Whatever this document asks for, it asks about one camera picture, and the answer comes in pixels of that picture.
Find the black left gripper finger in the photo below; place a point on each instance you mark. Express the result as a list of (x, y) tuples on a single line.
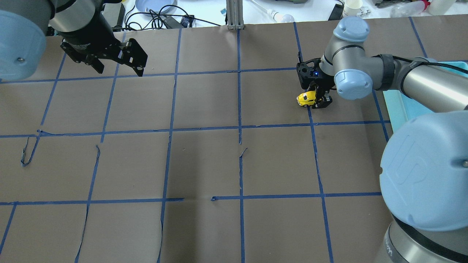
[(97, 65), (139, 70)]

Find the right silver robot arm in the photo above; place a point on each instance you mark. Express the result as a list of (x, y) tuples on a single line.
[(424, 164)]

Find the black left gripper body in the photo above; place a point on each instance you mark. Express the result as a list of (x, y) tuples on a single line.
[(92, 38)]

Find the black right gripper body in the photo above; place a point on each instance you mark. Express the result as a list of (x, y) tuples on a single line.
[(322, 83)]

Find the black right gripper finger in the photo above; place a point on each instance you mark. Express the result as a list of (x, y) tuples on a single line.
[(322, 102)]

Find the yellow beetle toy car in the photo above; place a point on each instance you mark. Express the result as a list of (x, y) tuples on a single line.
[(307, 99)]

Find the blue plate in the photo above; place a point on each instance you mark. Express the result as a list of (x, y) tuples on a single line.
[(159, 6)]

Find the white paper cup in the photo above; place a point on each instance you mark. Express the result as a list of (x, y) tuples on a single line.
[(352, 7)]

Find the aluminium frame post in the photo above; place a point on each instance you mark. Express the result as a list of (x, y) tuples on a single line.
[(235, 15)]

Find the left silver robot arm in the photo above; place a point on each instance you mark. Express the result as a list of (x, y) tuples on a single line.
[(24, 24)]

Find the light blue plastic bin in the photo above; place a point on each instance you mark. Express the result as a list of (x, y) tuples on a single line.
[(406, 102)]

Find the white light bulb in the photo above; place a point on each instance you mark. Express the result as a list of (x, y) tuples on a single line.
[(280, 17)]

